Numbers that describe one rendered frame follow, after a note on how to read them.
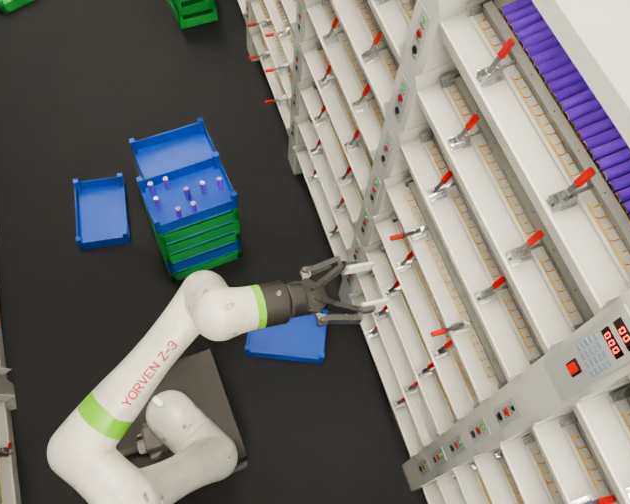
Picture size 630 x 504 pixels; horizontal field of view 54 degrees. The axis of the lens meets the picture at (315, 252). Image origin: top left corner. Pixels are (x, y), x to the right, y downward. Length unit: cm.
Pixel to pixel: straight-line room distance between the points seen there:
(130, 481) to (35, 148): 195
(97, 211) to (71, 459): 153
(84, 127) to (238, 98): 72
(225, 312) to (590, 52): 77
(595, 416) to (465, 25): 73
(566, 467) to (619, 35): 78
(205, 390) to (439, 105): 117
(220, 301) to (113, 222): 156
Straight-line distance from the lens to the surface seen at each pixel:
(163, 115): 304
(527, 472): 150
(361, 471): 237
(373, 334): 229
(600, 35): 94
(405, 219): 165
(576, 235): 104
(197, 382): 205
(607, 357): 103
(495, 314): 137
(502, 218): 124
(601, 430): 116
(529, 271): 121
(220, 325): 123
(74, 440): 144
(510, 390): 135
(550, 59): 119
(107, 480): 142
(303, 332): 247
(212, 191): 229
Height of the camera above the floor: 232
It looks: 63 degrees down
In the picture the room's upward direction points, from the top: 9 degrees clockwise
